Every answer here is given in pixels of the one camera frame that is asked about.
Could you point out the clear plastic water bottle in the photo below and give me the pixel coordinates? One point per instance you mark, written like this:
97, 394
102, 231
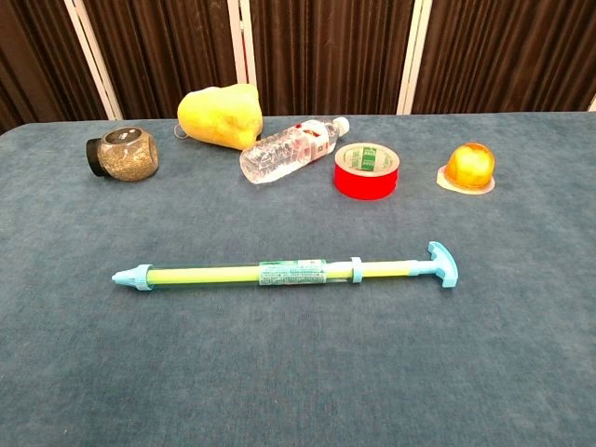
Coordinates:
279, 158

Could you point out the red tape roll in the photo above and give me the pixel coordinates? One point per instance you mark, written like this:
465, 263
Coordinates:
365, 184

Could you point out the yellow plush toy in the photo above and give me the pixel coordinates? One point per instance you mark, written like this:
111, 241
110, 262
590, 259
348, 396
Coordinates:
219, 116

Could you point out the blue tablecloth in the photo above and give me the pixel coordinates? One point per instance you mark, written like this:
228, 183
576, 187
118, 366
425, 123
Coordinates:
279, 363

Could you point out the brown folding screen panel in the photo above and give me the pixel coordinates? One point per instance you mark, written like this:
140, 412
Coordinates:
163, 46
512, 46
37, 56
326, 46

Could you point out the orange fruit jelly cup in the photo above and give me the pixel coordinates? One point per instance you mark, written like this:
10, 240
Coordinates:
468, 165

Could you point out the glass jar with black lid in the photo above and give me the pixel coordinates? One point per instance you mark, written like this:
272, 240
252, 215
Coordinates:
125, 158

